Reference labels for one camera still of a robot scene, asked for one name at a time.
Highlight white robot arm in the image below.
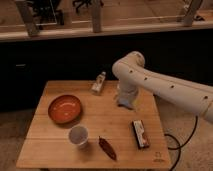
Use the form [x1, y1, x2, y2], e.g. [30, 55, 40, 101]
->
[112, 51, 213, 124]

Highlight small white bottle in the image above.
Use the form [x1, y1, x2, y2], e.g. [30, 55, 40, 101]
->
[91, 71, 106, 95]

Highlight blue sponge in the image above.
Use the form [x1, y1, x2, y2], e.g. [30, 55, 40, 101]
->
[117, 98, 134, 110]

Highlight orange bowl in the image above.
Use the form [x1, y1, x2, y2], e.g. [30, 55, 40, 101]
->
[48, 95, 82, 124]

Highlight white paper cup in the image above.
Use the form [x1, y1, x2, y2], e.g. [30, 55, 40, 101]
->
[68, 125, 88, 149]

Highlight dark red chili pepper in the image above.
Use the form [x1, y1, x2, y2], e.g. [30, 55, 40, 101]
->
[99, 137, 117, 160]

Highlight black office chair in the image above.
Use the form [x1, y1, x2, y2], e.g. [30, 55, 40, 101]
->
[71, 0, 104, 14]
[26, 0, 64, 30]

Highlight black cable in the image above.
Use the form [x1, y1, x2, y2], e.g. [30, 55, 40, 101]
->
[164, 115, 199, 171]

